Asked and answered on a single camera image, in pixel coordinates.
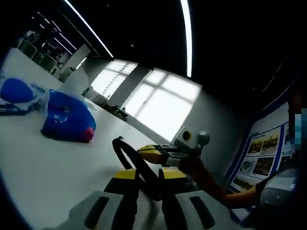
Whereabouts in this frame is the grey worn device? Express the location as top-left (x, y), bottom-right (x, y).
top-left (259, 167), bottom-right (302, 216)

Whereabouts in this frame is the bright window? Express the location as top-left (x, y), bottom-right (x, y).
top-left (124, 69), bottom-right (201, 142)
top-left (90, 59), bottom-right (139, 99)

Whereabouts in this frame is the thick black cable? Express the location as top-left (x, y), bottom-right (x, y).
top-left (112, 136), bottom-right (168, 202)

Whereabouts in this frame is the long ceiling light strip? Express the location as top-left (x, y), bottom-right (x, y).
top-left (63, 0), bottom-right (115, 58)
top-left (179, 0), bottom-right (194, 78)

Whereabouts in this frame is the blue tissue pack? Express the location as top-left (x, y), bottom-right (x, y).
top-left (40, 89), bottom-right (97, 144)

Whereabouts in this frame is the white table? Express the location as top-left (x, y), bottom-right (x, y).
top-left (0, 47), bottom-right (183, 230)

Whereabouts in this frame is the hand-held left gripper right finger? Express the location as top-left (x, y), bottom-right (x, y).
top-left (158, 168), bottom-right (243, 230)

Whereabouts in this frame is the white pillar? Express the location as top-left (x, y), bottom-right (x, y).
top-left (108, 64), bottom-right (154, 114)

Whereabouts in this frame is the thin dark cable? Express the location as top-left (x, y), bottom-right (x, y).
top-left (0, 102), bottom-right (41, 117)

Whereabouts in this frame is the wall poster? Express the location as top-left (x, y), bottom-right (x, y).
top-left (225, 102), bottom-right (297, 216)

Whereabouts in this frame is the clear pack with blue oval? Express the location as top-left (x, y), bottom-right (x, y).
top-left (0, 77), bottom-right (48, 111)

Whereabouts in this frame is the person's right hand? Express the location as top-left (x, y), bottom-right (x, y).
top-left (178, 153), bottom-right (207, 180)

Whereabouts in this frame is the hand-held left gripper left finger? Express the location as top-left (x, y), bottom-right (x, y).
top-left (51, 169), bottom-right (140, 230)

